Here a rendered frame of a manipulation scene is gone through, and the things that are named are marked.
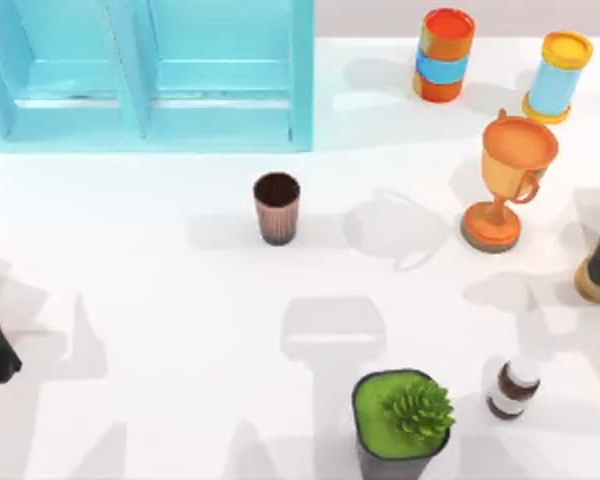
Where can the blue and yellow can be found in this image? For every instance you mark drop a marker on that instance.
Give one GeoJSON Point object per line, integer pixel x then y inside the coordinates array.
{"type": "Point", "coordinates": [555, 82]}

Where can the green plant in grey pot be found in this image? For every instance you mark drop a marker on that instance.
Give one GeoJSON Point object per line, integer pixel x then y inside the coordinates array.
{"type": "Point", "coordinates": [400, 425]}

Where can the orange trophy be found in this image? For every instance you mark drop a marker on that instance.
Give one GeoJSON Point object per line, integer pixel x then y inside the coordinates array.
{"type": "Point", "coordinates": [510, 165]}

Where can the orange and blue can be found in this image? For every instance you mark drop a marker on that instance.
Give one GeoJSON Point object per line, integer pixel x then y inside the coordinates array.
{"type": "Point", "coordinates": [442, 55]}

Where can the brown ribbed cup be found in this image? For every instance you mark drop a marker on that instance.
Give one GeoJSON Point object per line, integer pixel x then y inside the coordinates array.
{"type": "Point", "coordinates": [276, 210]}

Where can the brown and white bottle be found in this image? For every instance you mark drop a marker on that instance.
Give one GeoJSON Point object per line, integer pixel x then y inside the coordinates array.
{"type": "Point", "coordinates": [512, 390]}

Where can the light blue rack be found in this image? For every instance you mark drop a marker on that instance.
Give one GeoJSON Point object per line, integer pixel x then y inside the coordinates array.
{"type": "Point", "coordinates": [220, 75]}

